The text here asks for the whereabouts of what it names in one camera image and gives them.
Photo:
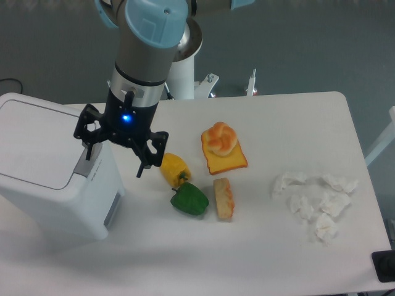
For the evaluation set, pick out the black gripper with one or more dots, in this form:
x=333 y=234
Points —
x=123 y=126

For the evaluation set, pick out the white push-button trash can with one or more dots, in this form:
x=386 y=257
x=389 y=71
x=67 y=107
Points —
x=46 y=172

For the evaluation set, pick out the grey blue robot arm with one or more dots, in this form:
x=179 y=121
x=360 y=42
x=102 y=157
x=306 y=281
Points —
x=150 y=34

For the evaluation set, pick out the yellow bell pepper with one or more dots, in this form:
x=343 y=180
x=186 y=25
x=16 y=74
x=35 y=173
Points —
x=174 y=170

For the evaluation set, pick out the green bell pepper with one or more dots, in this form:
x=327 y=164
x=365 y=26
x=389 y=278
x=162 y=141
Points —
x=189 y=199

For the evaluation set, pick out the orange toast slice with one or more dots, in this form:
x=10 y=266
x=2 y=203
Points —
x=220 y=164

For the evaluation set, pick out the knotted bread roll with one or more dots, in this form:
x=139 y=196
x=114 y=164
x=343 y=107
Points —
x=221 y=139

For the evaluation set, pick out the long bread slice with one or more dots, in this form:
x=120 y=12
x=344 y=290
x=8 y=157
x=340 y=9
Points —
x=224 y=198

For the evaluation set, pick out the crumpled white tissue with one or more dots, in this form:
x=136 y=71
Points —
x=285 y=179
x=300 y=204
x=325 y=228
x=333 y=203
x=341 y=183

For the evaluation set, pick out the crumpled white tissue centre left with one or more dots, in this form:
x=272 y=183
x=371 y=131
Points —
x=300 y=204

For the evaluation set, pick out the crumpled white tissue centre right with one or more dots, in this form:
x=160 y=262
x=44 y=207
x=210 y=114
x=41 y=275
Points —
x=333 y=203

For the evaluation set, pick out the crumpled white tissue top right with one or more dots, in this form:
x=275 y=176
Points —
x=341 y=183

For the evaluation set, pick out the crumpled white tissue bottom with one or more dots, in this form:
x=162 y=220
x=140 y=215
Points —
x=325 y=228

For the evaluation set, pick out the black device at edge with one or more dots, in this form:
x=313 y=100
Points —
x=383 y=262

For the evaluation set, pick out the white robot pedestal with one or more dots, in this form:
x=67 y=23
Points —
x=180 y=83

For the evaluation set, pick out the white frame post right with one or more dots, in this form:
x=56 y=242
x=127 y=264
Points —
x=385 y=138

